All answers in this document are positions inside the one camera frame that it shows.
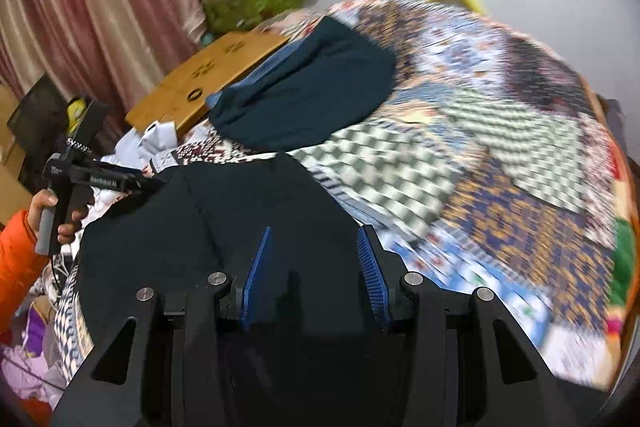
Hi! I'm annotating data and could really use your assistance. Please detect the yellow printed item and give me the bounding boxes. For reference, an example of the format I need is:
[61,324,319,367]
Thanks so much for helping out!
[65,99,86,132]

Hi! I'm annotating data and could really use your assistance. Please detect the folded blue jeans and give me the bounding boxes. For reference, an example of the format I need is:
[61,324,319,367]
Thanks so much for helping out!
[207,42,306,108]

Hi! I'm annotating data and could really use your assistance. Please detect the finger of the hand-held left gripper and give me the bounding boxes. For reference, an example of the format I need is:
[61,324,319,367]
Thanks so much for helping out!
[125,174,166,195]

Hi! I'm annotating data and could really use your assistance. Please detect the white crumpled cloth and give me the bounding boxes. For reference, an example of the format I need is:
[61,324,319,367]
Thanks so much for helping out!
[115,119,181,168]

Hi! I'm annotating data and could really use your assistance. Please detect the black box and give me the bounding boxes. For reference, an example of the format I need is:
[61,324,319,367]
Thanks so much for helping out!
[6,74,68,185]

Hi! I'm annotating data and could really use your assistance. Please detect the folded dark teal garment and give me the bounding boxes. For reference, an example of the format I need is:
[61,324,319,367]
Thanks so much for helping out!
[207,17,398,152]

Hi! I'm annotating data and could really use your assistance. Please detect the purple cloth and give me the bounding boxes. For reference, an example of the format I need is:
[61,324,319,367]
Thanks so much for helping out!
[0,297,66,408]

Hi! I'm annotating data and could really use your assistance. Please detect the striped pink curtain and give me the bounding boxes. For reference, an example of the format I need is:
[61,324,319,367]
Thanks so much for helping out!
[0,0,211,148]

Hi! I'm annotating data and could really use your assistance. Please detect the green laundry basket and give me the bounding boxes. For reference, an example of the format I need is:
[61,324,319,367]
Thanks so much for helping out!
[200,0,306,35]

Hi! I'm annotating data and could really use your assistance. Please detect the person's left hand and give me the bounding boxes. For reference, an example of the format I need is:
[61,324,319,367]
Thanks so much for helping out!
[27,189,91,245]

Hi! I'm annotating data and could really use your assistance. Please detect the black pants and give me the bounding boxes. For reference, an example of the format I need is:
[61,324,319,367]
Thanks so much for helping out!
[75,154,401,358]

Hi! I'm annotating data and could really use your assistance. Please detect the person's left forearm orange sleeve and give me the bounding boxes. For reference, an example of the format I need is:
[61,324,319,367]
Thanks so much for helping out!
[0,209,51,333]

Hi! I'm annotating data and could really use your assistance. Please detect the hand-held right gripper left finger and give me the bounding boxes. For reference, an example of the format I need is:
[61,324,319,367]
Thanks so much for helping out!
[50,227,273,427]

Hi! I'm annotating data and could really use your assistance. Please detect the cardboard box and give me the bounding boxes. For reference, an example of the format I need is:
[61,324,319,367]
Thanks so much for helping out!
[0,84,36,228]

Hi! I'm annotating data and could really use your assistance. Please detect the patchwork printed blanket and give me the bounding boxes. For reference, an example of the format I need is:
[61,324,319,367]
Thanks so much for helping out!
[50,0,636,390]

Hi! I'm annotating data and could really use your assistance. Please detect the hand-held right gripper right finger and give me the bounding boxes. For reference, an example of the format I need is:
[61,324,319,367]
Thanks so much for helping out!
[356,224,606,427]

